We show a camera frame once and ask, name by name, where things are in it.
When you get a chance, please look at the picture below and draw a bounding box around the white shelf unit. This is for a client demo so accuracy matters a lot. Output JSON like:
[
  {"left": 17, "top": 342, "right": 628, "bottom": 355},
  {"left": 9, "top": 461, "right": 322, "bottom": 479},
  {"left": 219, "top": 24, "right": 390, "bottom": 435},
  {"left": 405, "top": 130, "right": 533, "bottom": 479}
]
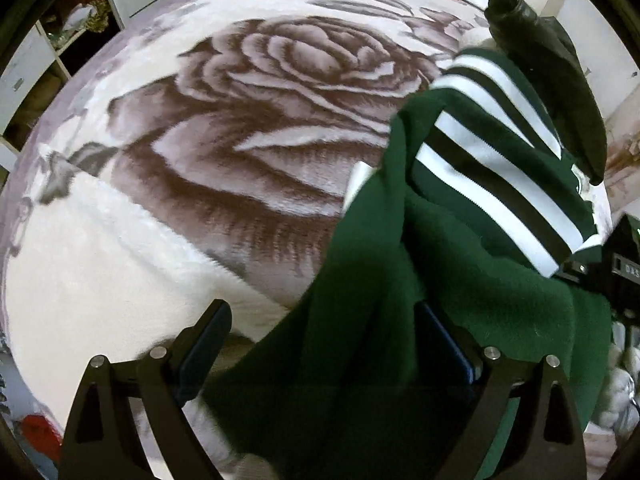
[{"left": 0, "top": 0, "right": 126, "bottom": 172}]

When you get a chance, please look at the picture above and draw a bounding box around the rose pattern plush blanket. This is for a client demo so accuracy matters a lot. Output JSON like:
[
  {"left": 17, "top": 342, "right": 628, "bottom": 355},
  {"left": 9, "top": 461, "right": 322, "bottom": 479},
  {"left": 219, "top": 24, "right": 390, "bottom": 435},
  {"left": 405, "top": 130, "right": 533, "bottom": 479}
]
[{"left": 0, "top": 0, "right": 614, "bottom": 480}]

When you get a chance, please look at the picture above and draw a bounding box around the green white varsity jacket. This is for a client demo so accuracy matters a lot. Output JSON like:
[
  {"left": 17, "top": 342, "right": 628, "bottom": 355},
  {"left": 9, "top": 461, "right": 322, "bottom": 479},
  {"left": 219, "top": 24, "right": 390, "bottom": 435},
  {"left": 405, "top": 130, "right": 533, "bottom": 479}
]
[{"left": 203, "top": 48, "right": 611, "bottom": 479}]

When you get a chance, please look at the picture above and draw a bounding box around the black leather jacket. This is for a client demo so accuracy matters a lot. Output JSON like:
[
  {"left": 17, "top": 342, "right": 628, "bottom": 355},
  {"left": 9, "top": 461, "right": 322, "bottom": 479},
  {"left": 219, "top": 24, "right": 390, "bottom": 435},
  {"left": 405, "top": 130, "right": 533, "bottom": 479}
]
[{"left": 485, "top": 0, "right": 608, "bottom": 185}]

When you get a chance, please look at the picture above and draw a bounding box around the floral curtain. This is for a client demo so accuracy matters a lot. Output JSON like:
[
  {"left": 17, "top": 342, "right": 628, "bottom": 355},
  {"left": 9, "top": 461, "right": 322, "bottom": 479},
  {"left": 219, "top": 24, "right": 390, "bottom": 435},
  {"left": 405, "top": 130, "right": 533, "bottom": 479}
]
[{"left": 604, "top": 96, "right": 639, "bottom": 214}]

